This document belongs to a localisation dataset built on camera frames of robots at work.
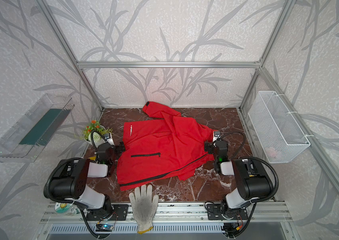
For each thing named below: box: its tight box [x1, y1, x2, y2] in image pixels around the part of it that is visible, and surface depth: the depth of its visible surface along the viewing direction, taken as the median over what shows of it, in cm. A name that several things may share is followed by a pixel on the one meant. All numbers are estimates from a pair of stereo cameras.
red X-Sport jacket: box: [116, 101, 218, 191], surface depth 94 cm
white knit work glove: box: [129, 184, 159, 234], surface depth 77 cm
